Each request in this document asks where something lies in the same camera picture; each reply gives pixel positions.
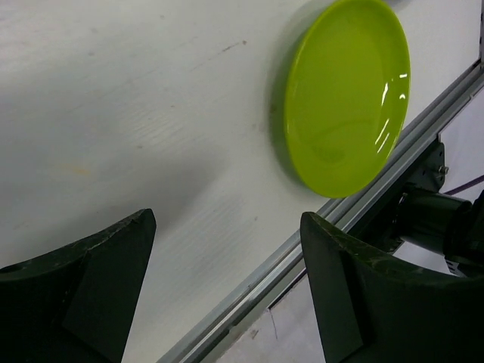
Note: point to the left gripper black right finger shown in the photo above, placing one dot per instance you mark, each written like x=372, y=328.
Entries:
x=373, y=307

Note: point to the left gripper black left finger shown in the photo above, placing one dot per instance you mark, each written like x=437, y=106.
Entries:
x=77, y=303

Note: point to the lime green round plate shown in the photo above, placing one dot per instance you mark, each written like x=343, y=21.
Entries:
x=340, y=98

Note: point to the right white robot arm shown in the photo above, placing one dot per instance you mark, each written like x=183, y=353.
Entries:
x=446, y=225

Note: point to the aluminium table edge rail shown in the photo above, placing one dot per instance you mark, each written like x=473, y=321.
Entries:
x=273, y=277

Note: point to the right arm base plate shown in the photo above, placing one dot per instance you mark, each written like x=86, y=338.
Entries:
x=429, y=170

